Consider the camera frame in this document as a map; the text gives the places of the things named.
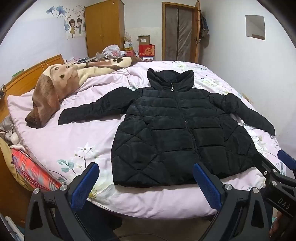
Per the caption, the pink floral duvet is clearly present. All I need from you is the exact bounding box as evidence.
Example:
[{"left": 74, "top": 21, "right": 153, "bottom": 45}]
[{"left": 6, "top": 60, "right": 289, "bottom": 220}]

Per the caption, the black puffer jacket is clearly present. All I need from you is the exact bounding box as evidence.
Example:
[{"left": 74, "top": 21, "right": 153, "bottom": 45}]
[{"left": 58, "top": 69, "right": 275, "bottom": 188}]

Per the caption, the person right hand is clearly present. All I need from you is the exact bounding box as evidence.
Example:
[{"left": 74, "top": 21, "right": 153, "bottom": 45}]
[{"left": 269, "top": 211, "right": 296, "bottom": 241}]

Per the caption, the red gift box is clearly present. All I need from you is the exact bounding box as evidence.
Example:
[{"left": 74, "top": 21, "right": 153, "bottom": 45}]
[{"left": 138, "top": 44, "right": 155, "bottom": 57}]

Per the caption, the wooden headboard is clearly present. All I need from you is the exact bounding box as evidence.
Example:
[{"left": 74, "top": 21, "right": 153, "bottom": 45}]
[{"left": 1, "top": 54, "right": 64, "bottom": 121}]

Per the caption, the hanging bag on door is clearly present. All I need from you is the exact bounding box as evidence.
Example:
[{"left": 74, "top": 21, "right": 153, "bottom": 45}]
[{"left": 201, "top": 14, "right": 209, "bottom": 38}]

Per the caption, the wooden door frame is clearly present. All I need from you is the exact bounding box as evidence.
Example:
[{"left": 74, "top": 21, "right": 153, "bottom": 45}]
[{"left": 162, "top": 1, "right": 201, "bottom": 63}]

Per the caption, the white plastic bag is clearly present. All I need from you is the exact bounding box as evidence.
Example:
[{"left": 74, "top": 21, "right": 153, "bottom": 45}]
[{"left": 101, "top": 45, "right": 126, "bottom": 58}]

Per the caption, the cartoon couple wall sticker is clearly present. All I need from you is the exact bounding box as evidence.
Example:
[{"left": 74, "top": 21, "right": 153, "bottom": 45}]
[{"left": 64, "top": 18, "right": 85, "bottom": 40}]

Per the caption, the wooden wardrobe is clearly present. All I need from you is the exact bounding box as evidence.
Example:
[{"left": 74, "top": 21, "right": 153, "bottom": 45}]
[{"left": 85, "top": 0, "right": 125, "bottom": 57}]

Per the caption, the red plaid cloth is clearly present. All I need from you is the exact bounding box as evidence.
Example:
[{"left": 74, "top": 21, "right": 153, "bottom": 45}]
[{"left": 11, "top": 149, "right": 61, "bottom": 191}]

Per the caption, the brown dog print blanket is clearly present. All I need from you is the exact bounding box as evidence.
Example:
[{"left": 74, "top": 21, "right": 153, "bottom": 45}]
[{"left": 25, "top": 56, "right": 142, "bottom": 128}]

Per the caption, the brown cardboard box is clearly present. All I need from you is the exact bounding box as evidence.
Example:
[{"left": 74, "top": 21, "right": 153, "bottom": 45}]
[{"left": 137, "top": 35, "right": 150, "bottom": 45}]

